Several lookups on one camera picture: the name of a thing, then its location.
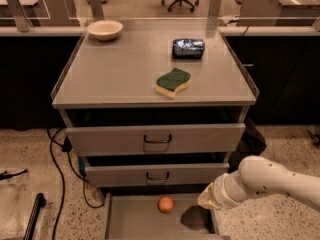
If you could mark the grey metal drawer cabinet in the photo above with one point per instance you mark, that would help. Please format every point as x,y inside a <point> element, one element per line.
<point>113,83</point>

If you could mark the grey bottom drawer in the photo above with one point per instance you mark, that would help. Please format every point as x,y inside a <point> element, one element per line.
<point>139,218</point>

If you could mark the grey top drawer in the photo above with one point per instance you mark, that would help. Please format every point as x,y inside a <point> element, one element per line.
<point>157,139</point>

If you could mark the orange fruit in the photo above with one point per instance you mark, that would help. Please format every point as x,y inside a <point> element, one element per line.
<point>165,204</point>

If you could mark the green yellow sponge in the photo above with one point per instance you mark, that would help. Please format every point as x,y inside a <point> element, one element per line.
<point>173,82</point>

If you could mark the blue foil snack bag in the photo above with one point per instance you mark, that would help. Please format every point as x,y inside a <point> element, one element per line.
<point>188,48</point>

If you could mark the grey drawer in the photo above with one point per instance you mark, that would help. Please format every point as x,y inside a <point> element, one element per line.
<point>157,139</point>
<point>139,218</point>
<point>149,175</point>

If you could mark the white ceramic bowl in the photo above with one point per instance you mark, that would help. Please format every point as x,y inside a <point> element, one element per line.
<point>105,30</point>

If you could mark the black bar on floor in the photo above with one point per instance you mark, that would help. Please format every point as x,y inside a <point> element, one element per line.
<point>39,203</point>

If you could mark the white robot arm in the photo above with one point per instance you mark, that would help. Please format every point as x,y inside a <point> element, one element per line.
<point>257,177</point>

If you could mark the black cable floor left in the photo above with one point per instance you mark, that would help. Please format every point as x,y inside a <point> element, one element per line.
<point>5,175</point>

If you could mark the grey middle drawer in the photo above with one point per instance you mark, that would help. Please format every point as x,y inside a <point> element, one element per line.
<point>149,175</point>

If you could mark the grey background desk right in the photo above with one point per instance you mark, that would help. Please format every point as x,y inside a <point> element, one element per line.
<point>278,12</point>

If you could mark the grey background desk left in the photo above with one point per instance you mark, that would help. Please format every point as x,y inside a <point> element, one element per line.
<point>42,13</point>

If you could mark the clear acrylic barrier panel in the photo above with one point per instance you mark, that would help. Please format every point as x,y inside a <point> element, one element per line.
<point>160,14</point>

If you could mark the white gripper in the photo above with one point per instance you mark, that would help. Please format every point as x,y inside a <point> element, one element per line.
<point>217,191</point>

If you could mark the grey background desk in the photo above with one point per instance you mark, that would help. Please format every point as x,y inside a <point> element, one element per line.
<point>42,13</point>
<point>278,12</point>

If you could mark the dark cloth behind cabinet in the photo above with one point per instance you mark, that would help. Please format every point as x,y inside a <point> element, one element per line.
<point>252,142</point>

